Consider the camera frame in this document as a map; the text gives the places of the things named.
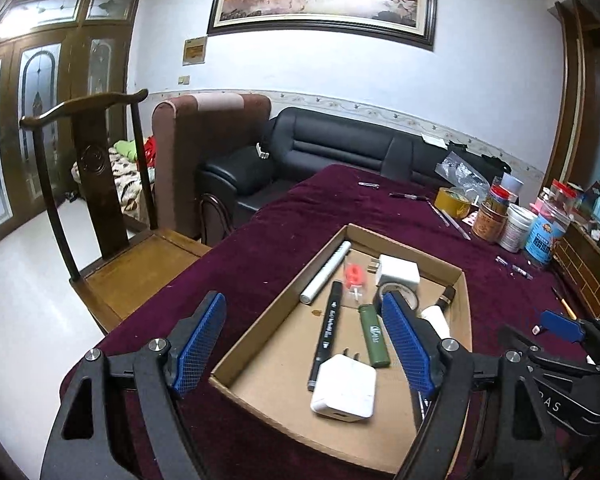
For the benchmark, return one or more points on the black marker pen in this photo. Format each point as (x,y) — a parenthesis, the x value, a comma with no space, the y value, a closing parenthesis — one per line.
(327,330)

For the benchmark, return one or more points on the small blue pen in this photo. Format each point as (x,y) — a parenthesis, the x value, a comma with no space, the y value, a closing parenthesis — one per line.
(515,267)

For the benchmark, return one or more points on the black ballpoint pen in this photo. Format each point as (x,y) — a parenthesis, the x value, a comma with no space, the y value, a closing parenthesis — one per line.
(410,196)

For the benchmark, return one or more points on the wooden side cabinet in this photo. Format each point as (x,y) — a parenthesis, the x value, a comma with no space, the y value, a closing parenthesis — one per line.
(587,270)

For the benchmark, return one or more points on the grey tin can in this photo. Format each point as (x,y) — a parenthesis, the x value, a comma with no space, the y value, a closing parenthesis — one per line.
(513,187)

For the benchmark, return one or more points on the black and gold small item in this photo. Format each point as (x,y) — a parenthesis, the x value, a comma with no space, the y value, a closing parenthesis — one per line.
(446,297)

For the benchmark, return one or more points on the small white item on sofa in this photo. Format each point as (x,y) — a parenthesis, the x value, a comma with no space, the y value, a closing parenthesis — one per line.
(263,151)

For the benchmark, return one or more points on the white square charger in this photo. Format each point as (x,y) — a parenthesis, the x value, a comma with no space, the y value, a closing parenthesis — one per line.
(342,390)

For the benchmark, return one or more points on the black tape roll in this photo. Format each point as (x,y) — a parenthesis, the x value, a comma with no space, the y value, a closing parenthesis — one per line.
(406,291)

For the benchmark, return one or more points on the wooden door frame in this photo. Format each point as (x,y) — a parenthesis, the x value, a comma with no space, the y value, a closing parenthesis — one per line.
(570,100)

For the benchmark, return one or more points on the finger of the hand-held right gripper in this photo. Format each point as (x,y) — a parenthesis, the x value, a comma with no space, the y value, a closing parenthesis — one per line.
(560,324)
(550,357)

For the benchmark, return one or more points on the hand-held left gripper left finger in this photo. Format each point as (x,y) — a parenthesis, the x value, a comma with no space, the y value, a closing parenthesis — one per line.
(200,345)

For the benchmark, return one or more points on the patterned blanket pile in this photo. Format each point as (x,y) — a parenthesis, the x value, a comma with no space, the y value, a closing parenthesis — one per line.
(125,180)

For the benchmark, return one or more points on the white charger with prongs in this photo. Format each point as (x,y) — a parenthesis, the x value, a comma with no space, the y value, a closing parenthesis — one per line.
(400,272)

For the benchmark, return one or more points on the white plastic jar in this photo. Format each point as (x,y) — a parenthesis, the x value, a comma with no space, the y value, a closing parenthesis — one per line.
(516,230)

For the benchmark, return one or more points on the dark wooden chair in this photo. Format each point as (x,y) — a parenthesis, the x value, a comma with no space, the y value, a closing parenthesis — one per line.
(100,180)

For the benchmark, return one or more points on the clear jar with red lid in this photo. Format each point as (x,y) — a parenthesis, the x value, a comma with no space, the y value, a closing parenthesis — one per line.
(567,197)

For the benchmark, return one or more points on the yellow tape roll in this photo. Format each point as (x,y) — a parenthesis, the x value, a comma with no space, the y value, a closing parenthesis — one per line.
(452,205)

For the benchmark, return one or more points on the shallow cardboard box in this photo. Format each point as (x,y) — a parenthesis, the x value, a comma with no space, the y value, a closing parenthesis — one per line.
(275,390)

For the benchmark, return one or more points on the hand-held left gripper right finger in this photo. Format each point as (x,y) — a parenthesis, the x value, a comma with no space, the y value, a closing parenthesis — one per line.
(407,345)

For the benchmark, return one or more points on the white ribbed tube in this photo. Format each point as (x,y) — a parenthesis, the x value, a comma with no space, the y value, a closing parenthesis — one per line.
(325,272)

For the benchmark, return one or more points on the clear jar with blue label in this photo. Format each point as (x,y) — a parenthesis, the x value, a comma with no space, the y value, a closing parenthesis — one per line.
(545,240)

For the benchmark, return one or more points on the wooden glass panel doors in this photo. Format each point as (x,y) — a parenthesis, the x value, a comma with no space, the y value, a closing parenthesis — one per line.
(40,110)

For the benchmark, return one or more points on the green lighter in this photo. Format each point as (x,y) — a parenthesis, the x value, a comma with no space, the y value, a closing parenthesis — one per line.
(373,340)

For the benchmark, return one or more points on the brown tin can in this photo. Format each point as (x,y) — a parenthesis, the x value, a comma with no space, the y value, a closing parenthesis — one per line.
(490,225)

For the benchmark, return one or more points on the clear plastic bag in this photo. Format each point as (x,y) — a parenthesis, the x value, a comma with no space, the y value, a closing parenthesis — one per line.
(460,172)

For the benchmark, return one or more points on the black leather sofa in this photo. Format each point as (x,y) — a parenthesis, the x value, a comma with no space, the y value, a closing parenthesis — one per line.
(330,150)

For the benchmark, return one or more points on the brown armchair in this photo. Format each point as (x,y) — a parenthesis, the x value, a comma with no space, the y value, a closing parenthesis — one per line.
(205,160)

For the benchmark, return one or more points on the yellow wall plaque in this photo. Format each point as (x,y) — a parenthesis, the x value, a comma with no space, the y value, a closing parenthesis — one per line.
(195,51)

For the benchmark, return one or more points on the clear packet with red pieces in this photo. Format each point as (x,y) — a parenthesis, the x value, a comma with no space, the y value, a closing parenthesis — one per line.
(354,276)

